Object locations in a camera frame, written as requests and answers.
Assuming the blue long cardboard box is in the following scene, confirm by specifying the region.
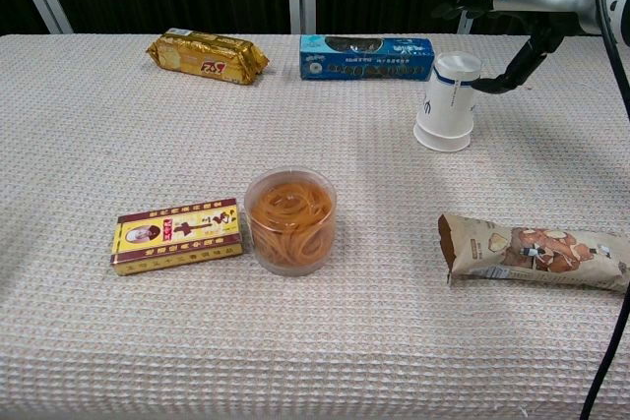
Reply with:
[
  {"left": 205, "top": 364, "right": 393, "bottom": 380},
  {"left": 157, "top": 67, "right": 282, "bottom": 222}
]
[{"left": 299, "top": 34, "right": 437, "bottom": 82}]

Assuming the beige nut snack packet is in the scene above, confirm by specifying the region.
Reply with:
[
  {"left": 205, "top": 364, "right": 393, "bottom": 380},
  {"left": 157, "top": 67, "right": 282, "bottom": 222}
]
[{"left": 437, "top": 212, "right": 630, "bottom": 294}]

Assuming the clear tub of rubber bands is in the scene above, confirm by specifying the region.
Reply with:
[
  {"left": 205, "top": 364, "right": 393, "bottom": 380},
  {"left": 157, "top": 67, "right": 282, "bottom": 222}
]
[{"left": 243, "top": 167, "right": 339, "bottom": 278}]

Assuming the gold biscuit packet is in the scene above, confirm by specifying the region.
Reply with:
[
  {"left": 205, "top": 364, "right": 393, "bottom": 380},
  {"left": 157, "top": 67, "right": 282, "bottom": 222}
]
[{"left": 146, "top": 28, "right": 271, "bottom": 87}]

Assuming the beige woven tablecloth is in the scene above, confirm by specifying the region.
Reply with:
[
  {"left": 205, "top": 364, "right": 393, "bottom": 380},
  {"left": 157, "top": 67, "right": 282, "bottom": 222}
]
[{"left": 0, "top": 33, "right": 630, "bottom": 420}]

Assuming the yellow red cardboard box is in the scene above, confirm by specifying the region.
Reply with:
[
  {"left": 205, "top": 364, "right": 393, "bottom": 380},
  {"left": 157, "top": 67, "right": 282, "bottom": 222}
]
[{"left": 110, "top": 197, "right": 245, "bottom": 277}]

